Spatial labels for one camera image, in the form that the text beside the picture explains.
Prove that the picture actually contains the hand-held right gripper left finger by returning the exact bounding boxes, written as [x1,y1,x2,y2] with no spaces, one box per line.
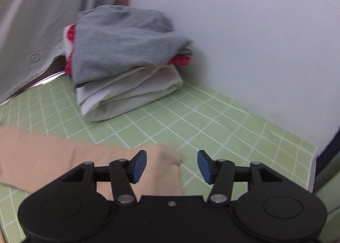
[62,150,147,207]

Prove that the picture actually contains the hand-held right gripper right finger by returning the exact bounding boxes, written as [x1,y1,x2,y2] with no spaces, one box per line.
[197,150,284,207]

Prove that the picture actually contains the beige shirt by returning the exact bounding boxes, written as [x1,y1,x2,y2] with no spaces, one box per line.
[0,126,184,202]

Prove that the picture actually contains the green grid mat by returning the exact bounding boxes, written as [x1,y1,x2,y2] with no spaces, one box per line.
[0,71,318,243]

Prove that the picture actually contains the grey folded shirt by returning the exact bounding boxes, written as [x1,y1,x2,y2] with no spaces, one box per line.
[72,5,193,87]

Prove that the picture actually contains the white board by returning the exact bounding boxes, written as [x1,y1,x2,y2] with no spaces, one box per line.
[130,0,340,158]

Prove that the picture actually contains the grey carrot print sheet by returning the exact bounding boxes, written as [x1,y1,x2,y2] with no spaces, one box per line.
[0,0,133,104]

